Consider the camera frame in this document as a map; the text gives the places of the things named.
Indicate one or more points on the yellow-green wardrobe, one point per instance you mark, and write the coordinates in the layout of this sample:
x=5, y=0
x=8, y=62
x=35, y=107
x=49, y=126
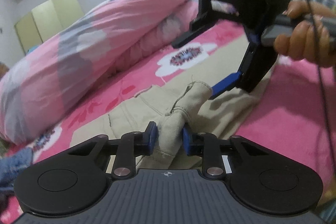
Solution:
x=45, y=21

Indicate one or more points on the beige cotton jacket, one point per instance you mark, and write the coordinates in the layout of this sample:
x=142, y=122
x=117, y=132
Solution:
x=184, y=99

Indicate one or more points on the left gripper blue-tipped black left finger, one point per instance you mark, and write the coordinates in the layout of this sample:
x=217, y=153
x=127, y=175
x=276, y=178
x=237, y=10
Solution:
x=132, y=145

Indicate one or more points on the blue denim garment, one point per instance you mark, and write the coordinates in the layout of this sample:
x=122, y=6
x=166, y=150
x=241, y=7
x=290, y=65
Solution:
x=11, y=167

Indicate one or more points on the pink grey checked duvet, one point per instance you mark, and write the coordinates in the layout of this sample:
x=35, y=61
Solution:
x=45, y=85

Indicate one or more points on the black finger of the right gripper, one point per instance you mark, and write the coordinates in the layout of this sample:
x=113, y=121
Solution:
x=206, y=18

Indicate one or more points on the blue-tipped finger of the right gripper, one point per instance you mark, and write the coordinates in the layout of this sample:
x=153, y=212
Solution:
x=233, y=74

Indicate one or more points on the pink floral bed sheet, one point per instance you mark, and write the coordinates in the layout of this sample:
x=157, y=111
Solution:
x=287, y=119

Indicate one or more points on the person's right hand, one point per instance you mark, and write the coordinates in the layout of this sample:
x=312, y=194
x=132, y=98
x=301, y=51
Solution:
x=300, y=45

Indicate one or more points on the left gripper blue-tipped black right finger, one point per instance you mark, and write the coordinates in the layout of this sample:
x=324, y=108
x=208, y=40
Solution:
x=206, y=146

